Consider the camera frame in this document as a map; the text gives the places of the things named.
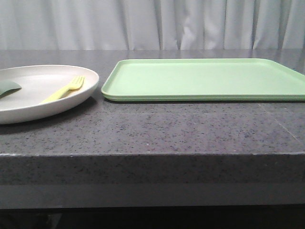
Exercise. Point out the yellow plastic fork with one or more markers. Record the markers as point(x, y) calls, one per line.
point(75, 84)

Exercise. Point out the beige round plate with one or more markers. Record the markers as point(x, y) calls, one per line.
point(37, 83)

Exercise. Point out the light green serving tray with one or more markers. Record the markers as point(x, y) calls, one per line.
point(233, 79)

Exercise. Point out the green plastic spoon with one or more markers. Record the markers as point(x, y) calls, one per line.
point(7, 87)

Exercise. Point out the white pleated curtain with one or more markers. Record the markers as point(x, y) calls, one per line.
point(151, 24)

